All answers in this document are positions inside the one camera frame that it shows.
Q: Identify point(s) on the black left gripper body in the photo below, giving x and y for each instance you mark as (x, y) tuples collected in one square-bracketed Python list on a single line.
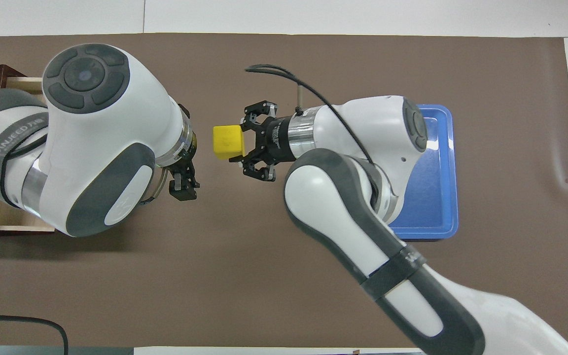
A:
[(193, 148)]

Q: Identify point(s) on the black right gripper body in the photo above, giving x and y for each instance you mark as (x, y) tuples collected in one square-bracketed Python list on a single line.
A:
[(276, 140)]

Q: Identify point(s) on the yellow cube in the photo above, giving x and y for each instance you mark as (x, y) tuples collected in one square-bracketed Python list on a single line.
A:
[(229, 142)]

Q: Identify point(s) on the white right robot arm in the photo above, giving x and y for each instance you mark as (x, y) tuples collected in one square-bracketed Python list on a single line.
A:
[(333, 197)]

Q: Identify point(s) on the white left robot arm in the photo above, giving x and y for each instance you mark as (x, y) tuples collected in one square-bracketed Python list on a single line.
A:
[(116, 108)]

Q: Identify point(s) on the brown paper table mat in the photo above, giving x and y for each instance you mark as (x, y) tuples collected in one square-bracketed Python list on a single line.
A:
[(412, 64)]

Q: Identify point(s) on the blue plastic tray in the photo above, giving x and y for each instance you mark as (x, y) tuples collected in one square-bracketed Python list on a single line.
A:
[(437, 197)]

